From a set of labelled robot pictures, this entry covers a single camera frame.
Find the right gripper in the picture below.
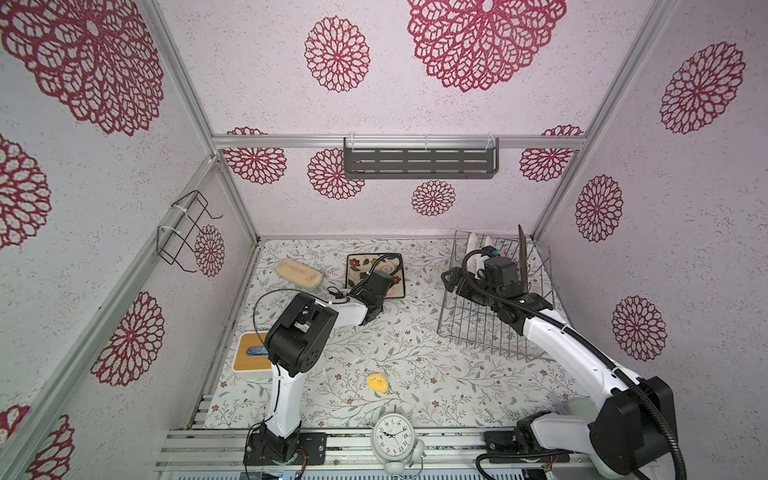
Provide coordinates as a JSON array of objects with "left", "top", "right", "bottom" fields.
[{"left": 442, "top": 267, "right": 500, "bottom": 313}]

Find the floral square plate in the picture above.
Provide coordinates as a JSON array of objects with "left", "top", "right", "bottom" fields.
[{"left": 345, "top": 252, "right": 406, "bottom": 299}]

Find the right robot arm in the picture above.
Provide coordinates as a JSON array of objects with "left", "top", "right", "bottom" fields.
[{"left": 441, "top": 246, "right": 688, "bottom": 479}]

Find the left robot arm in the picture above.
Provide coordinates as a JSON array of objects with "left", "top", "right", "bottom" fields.
[{"left": 260, "top": 263, "right": 403, "bottom": 451}]

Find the white round plate front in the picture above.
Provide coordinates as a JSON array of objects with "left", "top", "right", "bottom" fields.
[{"left": 466, "top": 233, "right": 482, "bottom": 253}]

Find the tan sponge block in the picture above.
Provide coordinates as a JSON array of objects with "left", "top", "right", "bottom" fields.
[{"left": 276, "top": 258, "right": 324, "bottom": 290}]

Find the yellow small piece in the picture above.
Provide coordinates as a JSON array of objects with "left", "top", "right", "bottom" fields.
[{"left": 366, "top": 373, "right": 389, "bottom": 394}]

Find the white alarm clock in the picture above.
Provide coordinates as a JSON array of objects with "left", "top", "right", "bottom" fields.
[{"left": 370, "top": 412, "right": 425, "bottom": 479}]

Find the pale green bottle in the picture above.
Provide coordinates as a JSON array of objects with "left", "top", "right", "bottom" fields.
[{"left": 563, "top": 398, "right": 598, "bottom": 421}]

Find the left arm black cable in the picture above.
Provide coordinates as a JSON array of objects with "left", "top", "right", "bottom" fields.
[{"left": 251, "top": 253, "right": 403, "bottom": 433}]

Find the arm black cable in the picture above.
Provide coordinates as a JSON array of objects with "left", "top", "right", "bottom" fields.
[
  {"left": 251, "top": 253, "right": 403, "bottom": 433},
  {"left": 460, "top": 248, "right": 688, "bottom": 480}
]

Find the wire dish rack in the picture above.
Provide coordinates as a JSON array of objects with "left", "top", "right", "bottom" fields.
[{"left": 437, "top": 230, "right": 559, "bottom": 361}]

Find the grey wall shelf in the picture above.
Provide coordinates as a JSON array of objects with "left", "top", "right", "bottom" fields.
[{"left": 342, "top": 138, "right": 500, "bottom": 180}]

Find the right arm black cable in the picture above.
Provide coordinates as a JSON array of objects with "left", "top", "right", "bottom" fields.
[{"left": 460, "top": 248, "right": 688, "bottom": 480}]

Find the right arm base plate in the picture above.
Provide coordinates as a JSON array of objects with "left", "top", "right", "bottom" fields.
[{"left": 482, "top": 430, "right": 571, "bottom": 464}]

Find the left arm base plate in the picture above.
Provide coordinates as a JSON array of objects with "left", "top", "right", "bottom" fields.
[{"left": 243, "top": 423, "right": 328, "bottom": 467}]

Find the black wire wall basket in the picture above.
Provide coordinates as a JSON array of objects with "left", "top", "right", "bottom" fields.
[{"left": 155, "top": 190, "right": 226, "bottom": 278}]

